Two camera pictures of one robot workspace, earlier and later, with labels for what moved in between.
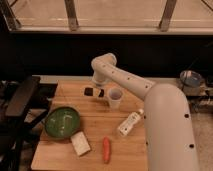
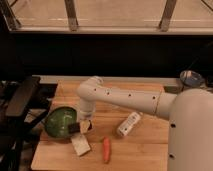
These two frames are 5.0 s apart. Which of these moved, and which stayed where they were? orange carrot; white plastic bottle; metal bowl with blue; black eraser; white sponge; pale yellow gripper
Moved: pale yellow gripper; black eraser
Stayed: white plastic bottle; orange carrot; white sponge; metal bowl with blue
